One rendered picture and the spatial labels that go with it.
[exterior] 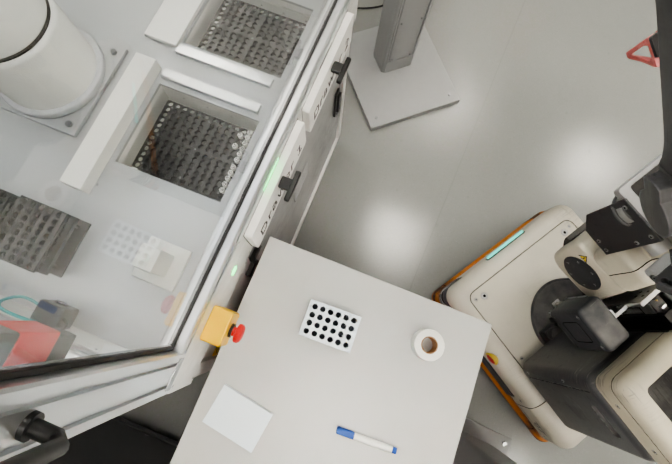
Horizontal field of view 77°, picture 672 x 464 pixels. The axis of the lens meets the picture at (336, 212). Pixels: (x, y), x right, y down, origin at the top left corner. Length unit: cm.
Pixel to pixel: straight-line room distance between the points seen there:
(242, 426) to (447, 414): 46
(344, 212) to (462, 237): 53
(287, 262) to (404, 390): 40
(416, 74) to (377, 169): 51
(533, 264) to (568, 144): 77
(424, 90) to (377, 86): 22
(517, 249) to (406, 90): 89
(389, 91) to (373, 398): 143
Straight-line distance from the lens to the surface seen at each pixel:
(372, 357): 105
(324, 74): 104
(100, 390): 61
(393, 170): 195
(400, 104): 206
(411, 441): 109
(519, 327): 167
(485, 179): 205
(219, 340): 91
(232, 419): 106
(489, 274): 165
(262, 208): 91
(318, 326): 104
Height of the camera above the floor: 180
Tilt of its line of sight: 75 degrees down
